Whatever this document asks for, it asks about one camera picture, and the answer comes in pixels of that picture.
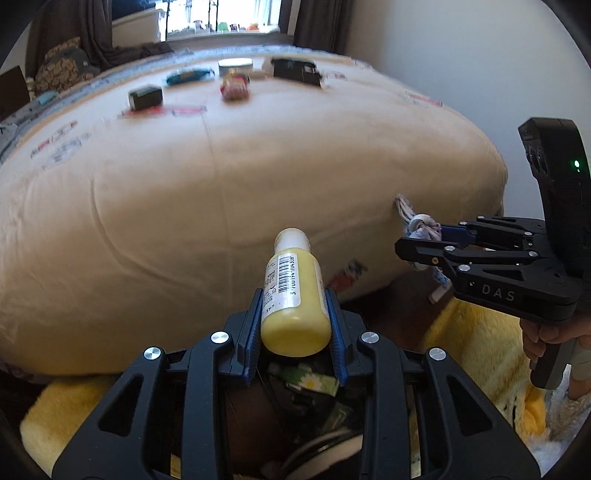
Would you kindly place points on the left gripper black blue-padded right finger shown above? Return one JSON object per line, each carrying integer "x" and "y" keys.
{"x": 462, "y": 435}

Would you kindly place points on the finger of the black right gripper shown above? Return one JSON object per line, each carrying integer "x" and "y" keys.
{"x": 484, "y": 265}
{"x": 497, "y": 233}

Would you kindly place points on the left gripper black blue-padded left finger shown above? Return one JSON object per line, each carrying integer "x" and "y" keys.
{"x": 169, "y": 403}

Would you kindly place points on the yellow lotion bottle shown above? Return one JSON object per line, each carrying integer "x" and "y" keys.
{"x": 295, "y": 316}

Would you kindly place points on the black white box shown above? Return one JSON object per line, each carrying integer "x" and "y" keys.
{"x": 290, "y": 69}

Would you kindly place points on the pink green knitted toy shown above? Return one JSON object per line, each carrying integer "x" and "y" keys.
{"x": 235, "y": 87}

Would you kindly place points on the dark green bottle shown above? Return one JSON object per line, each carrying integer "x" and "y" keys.
{"x": 144, "y": 98}

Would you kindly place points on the person's right hand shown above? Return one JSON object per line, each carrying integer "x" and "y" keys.
{"x": 537, "y": 337}

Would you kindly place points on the cream printed bed sheet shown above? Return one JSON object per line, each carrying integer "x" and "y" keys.
{"x": 122, "y": 231}

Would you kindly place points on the dark right curtain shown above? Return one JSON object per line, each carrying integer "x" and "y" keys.
{"x": 317, "y": 24}

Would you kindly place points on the dark curtain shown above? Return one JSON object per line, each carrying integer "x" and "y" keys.
{"x": 317, "y": 24}
{"x": 89, "y": 21}

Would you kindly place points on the round silver tin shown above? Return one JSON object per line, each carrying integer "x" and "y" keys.
{"x": 232, "y": 66}

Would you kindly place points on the grey patterned blanket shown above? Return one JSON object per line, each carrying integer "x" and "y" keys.
{"x": 46, "y": 106}

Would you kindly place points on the blue wet wipes pack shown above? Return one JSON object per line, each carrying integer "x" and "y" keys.
{"x": 188, "y": 76}

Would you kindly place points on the dark wooden headboard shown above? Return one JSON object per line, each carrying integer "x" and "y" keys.
{"x": 14, "y": 93}

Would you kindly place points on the brown patterned pillow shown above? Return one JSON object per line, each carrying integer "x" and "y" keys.
{"x": 64, "y": 66}

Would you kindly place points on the window with toys on sill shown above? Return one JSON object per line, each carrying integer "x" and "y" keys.
{"x": 139, "y": 22}

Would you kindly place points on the dark left curtain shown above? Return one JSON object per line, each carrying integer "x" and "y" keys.
{"x": 89, "y": 21}

